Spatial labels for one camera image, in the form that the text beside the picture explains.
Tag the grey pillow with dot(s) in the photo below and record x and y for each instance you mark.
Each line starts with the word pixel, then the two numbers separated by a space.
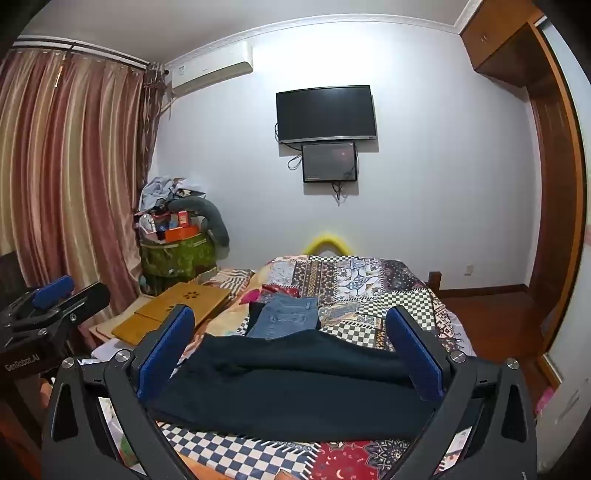
pixel 217 221

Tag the pink object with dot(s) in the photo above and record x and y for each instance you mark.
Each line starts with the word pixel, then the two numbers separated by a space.
pixel 545 401

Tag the patchwork bedspread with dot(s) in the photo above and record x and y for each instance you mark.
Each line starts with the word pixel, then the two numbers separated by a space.
pixel 369 286

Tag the black wall television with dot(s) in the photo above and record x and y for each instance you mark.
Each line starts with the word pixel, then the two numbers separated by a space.
pixel 325 113

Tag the wooden bed post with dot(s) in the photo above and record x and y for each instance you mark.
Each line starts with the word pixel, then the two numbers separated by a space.
pixel 434 280

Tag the striped pink curtain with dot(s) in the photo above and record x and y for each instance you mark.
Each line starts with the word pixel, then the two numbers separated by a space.
pixel 69 161

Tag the green patterned bag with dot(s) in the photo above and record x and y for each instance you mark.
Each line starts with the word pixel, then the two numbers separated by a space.
pixel 180 263

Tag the dark teal pants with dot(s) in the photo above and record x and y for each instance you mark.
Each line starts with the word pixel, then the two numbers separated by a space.
pixel 286 383

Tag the wooden wardrobe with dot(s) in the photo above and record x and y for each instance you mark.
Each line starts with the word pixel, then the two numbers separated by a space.
pixel 549 184

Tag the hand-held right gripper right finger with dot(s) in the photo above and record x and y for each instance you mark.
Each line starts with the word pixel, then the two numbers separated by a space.
pixel 415 350

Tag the orange box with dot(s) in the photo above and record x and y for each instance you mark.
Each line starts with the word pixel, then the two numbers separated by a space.
pixel 182 234

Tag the blue jeans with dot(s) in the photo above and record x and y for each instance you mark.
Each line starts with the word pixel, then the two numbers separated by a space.
pixel 286 316

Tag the pile of pale clothes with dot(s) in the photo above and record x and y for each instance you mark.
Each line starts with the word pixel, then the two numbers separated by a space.
pixel 159 191

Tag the curtain rod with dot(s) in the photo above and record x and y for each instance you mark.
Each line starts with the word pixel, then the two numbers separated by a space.
pixel 83 51

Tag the yellow curved object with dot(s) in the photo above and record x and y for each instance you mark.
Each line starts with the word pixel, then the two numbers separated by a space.
pixel 325 240

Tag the red pink cloth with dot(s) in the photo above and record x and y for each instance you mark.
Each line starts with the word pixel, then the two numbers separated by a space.
pixel 286 291

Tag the wooden lap desk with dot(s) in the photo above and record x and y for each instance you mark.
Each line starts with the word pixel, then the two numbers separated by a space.
pixel 175 300

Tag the small black monitor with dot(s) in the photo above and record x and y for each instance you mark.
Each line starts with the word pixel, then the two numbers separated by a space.
pixel 328 161

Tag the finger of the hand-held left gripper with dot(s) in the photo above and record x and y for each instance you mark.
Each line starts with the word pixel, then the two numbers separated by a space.
pixel 53 290
pixel 87 300

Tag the white air conditioner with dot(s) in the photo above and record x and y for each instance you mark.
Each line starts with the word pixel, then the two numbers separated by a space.
pixel 212 69

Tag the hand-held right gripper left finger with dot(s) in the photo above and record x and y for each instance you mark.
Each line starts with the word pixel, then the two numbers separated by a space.
pixel 166 350

